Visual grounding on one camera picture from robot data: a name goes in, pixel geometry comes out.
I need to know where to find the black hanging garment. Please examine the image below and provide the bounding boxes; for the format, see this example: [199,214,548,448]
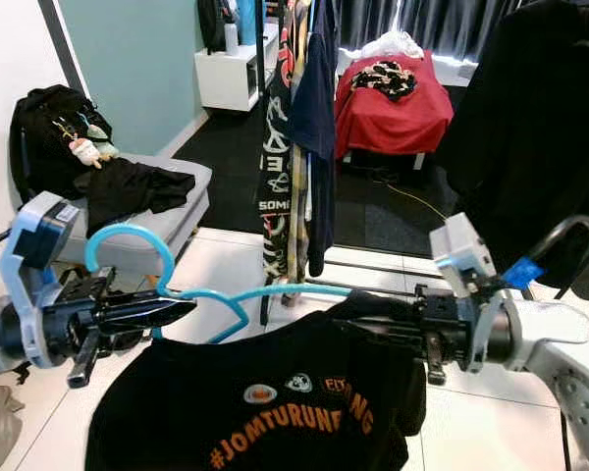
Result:
[437,0,589,286]

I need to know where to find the dark grey curtain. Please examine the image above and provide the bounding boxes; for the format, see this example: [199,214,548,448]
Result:
[339,0,521,65]

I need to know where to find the black backpack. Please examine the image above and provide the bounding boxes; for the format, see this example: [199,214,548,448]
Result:
[10,85,114,207]

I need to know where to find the blue tape tag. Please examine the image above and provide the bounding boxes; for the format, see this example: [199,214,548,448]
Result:
[503,257,546,290]

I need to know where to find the leopard print cloth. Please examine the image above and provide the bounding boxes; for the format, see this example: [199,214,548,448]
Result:
[351,59,418,101]

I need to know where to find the black bag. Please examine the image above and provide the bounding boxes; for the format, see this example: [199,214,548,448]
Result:
[198,0,232,52]

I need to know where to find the black cloth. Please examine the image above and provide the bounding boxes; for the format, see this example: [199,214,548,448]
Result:
[74,157,197,236]

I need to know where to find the light blue plastic hanger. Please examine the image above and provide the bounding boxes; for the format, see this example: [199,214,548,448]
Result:
[83,223,354,344]

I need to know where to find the colourful striped garment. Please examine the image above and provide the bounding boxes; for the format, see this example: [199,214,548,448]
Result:
[280,0,310,281]

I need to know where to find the crumpled white cloth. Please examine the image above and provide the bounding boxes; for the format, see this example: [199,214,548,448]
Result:
[358,29,425,60]

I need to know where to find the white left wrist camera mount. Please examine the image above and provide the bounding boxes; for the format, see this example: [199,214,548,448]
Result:
[8,191,84,369]

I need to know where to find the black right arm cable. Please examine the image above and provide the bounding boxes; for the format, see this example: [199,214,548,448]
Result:
[525,214,589,330]

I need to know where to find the grey padded bench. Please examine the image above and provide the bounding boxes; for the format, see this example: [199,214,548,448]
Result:
[74,152,215,278]

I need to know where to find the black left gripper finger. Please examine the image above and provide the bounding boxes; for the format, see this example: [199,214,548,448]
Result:
[106,289,197,315]
[108,313,189,337]

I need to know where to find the black printed garment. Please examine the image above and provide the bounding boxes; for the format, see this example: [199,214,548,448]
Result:
[257,0,300,281]

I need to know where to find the plush toy keychain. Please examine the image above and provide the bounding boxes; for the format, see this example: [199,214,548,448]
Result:
[67,116,119,170]

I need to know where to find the white shelf unit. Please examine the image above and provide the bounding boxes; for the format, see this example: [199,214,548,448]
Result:
[194,25,281,112]

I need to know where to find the black t-shirt orange print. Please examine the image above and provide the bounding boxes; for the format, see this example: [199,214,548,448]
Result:
[83,289,428,471]

